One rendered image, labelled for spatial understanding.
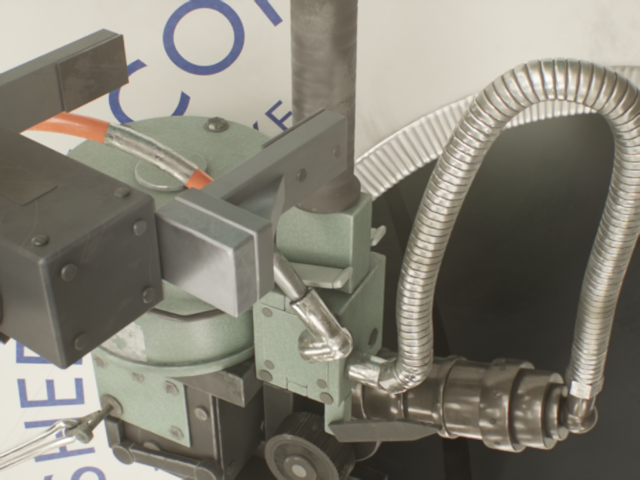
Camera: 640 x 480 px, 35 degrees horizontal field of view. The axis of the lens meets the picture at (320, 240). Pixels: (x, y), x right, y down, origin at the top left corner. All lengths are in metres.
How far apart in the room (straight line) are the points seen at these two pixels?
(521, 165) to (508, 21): 0.89
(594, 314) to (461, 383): 0.13
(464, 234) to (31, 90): 1.13
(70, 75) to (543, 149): 1.17
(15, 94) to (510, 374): 0.36
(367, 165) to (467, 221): 0.83
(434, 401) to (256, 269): 0.34
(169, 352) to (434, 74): 0.27
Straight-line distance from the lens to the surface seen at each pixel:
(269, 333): 0.61
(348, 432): 0.63
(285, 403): 0.72
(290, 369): 0.62
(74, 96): 0.49
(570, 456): 1.18
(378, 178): 0.75
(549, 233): 1.45
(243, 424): 0.72
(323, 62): 0.51
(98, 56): 0.49
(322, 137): 0.41
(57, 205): 0.35
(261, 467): 0.77
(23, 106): 0.47
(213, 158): 0.63
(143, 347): 0.62
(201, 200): 0.36
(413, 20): 0.71
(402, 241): 1.32
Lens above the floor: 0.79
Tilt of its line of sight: 8 degrees up
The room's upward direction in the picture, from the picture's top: 115 degrees counter-clockwise
